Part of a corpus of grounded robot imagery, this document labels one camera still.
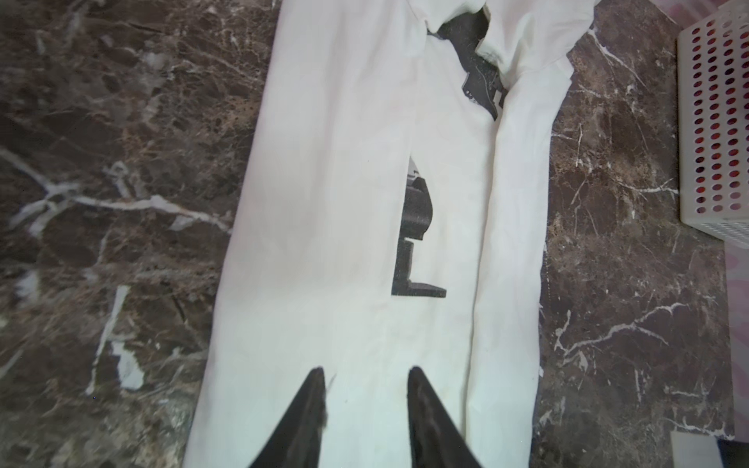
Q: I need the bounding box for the white plastic laundry basket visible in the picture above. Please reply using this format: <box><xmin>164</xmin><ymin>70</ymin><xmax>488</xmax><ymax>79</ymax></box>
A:
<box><xmin>677</xmin><ymin>0</ymin><xmax>748</xmax><ymax>249</ymax></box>

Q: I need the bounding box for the white t-shirt with black print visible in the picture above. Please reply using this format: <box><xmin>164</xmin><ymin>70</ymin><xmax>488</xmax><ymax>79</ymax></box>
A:
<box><xmin>185</xmin><ymin>1</ymin><xmax>595</xmax><ymax>467</ymax></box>

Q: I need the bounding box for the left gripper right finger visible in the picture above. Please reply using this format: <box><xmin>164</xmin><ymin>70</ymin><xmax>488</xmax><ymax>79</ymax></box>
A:
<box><xmin>407</xmin><ymin>367</ymin><xmax>481</xmax><ymax>468</ymax></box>

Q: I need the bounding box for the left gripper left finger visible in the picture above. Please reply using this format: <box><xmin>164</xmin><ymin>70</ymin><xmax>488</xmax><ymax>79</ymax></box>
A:
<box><xmin>249</xmin><ymin>367</ymin><xmax>327</xmax><ymax>468</ymax></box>

